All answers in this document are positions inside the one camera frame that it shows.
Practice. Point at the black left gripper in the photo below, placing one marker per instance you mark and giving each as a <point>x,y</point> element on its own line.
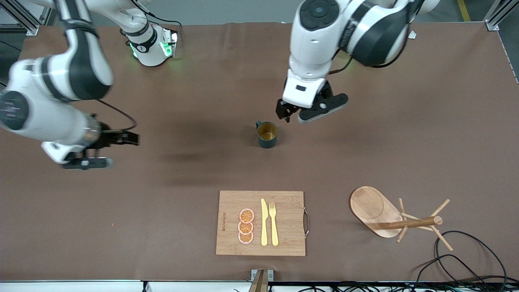
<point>285,108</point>

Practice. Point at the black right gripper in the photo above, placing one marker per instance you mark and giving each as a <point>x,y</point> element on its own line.
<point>108,137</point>

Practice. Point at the teal cup yellow inside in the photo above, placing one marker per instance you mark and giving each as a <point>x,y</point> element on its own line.
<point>267,142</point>

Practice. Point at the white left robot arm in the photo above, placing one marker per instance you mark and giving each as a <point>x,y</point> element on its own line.
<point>316,44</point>

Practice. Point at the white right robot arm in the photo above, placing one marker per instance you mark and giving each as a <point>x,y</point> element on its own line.
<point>77,69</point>

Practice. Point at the wooden cup rack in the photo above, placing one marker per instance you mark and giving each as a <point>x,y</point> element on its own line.
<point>371,207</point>

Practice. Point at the orange slice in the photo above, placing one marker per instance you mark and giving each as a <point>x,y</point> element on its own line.
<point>245,238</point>
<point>245,228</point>
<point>246,215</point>

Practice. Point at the wooden cutting board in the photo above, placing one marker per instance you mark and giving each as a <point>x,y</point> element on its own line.
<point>288,227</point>

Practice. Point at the yellow plastic knife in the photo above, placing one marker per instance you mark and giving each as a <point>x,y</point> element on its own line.
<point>264,227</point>

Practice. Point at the yellow plastic fork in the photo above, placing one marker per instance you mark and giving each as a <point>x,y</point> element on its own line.
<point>274,231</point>

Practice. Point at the aluminium frame profile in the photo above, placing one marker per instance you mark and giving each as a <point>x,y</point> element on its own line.
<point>30,29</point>
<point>492,24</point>

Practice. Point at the aluminium camera mount post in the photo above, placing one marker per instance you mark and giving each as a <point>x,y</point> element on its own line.
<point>260,284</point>

